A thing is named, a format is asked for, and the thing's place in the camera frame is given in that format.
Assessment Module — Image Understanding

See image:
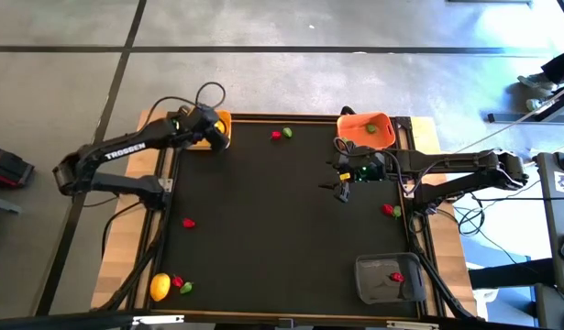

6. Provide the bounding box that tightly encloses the yellow plastic basket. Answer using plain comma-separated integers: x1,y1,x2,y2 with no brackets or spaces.
188,108,233,151

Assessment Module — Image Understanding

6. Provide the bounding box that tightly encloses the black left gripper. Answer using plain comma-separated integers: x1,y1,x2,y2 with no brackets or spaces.
174,104,231,153

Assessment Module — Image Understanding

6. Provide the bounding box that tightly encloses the white bracket plate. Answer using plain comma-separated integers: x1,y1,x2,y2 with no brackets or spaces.
385,320,440,330
132,314,185,325

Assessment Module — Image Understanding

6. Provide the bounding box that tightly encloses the black table mat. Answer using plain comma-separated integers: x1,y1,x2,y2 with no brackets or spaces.
160,119,423,320

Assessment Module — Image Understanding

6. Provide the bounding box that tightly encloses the black bar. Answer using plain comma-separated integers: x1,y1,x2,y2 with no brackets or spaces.
467,257,556,290

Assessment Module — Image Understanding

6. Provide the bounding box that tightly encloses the grey plastic basket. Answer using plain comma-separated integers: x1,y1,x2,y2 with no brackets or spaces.
353,251,428,305

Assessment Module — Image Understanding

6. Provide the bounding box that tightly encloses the straight black cable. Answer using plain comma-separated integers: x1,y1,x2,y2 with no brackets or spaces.
473,195,564,203

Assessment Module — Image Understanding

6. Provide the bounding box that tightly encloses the person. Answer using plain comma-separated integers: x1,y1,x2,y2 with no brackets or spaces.
517,58,564,113

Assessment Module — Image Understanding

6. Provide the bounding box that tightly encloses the large yellow lemon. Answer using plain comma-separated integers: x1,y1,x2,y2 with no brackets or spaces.
149,272,171,303

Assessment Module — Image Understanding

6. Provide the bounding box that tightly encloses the orange plastic basket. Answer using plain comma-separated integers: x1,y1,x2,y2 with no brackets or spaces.
336,112,397,150

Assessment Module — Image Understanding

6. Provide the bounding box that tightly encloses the red and black case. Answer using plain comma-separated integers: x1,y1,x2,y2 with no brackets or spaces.
0,143,36,189

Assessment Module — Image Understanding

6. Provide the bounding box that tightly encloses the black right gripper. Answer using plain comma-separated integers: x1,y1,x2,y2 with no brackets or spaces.
318,144,387,204

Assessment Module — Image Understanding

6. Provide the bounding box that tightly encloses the wooden table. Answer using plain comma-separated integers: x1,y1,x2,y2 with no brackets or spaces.
89,109,479,322

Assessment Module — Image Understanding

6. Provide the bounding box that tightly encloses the black frame beam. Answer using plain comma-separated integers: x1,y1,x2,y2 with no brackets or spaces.
0,310,148,330

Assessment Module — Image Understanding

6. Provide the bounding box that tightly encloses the metal stand base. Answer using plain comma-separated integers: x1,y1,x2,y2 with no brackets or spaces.
486,54,564,125

